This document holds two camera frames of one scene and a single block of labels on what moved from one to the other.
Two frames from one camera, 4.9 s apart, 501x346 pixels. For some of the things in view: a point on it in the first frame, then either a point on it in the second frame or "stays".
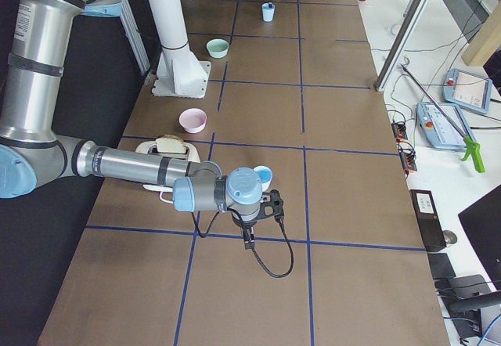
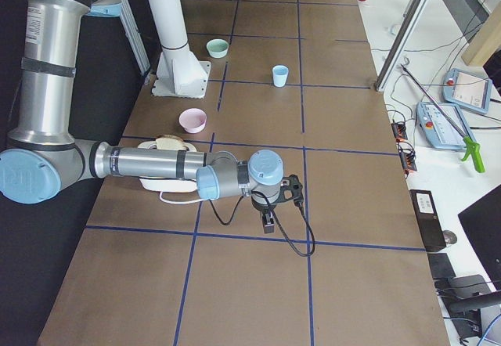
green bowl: x=218 y=48 stays
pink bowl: x=192 y=120 stays
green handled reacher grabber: x=472 y=145 stays
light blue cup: x=268 y=12 to x=280 y=75
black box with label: x=430 y=225 stays
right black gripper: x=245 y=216 to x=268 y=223
